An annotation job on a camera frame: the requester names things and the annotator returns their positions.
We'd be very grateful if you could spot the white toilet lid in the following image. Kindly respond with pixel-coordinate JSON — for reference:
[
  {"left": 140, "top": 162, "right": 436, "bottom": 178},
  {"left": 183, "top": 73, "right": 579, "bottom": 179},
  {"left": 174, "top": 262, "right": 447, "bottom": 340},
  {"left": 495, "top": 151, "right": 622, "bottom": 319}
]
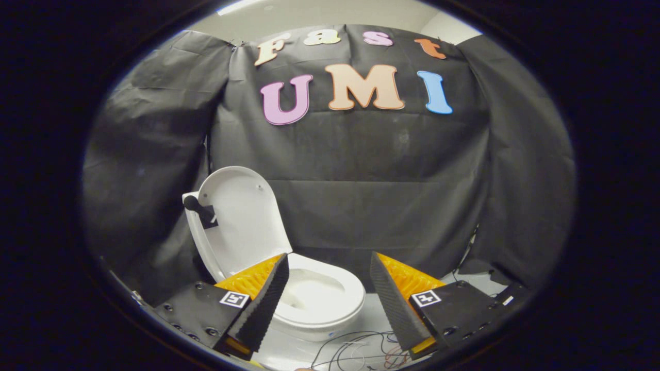
[{"left": 198, "top": 165, "right": 293, "bottom": 280}]

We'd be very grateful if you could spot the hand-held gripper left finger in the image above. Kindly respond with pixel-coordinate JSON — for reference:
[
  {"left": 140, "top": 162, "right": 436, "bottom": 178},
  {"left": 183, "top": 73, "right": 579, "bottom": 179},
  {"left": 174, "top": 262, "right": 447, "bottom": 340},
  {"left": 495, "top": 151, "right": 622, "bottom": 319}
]
[{"left": 135, "top": 252, "right": 290, "bottom": 361}]

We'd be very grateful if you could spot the white toilet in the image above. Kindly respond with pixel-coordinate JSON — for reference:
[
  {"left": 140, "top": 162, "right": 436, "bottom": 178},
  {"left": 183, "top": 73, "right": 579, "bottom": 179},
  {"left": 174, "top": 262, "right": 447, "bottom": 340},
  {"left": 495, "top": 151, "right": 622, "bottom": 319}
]
[{"left": 181, "top": 191, "right": 366, "bottom": 343}]

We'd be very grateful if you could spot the bundle of thin cables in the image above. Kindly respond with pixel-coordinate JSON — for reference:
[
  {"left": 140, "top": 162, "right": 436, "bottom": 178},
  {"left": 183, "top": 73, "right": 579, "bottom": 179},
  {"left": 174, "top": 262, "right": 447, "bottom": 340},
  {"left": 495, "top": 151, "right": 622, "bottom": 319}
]
[{"left": 308, "top": 330, "right": 413, "bottom": 371}]

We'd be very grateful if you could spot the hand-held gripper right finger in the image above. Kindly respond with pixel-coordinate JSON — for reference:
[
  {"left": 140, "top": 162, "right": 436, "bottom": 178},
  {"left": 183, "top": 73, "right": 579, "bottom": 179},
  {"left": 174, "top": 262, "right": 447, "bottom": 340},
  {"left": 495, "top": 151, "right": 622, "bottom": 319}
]
[{"left": 369, "top": 251, "right": 529, "bottom": 361}]

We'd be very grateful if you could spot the black lever handle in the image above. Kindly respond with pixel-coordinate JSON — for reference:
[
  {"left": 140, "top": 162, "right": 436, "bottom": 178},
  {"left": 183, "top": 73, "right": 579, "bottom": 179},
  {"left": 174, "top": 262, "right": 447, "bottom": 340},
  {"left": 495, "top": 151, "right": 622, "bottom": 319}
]
[{"left": 184, "top": 195, "right": 219, "bottom": 230}]

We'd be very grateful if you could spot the black backdrop cloth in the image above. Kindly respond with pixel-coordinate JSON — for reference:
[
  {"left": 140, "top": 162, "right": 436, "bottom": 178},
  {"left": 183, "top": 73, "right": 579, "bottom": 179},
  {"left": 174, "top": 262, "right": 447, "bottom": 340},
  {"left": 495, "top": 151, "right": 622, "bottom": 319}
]
[{"left": 82, "top": 24, "right": 577, "bottom": 306}]

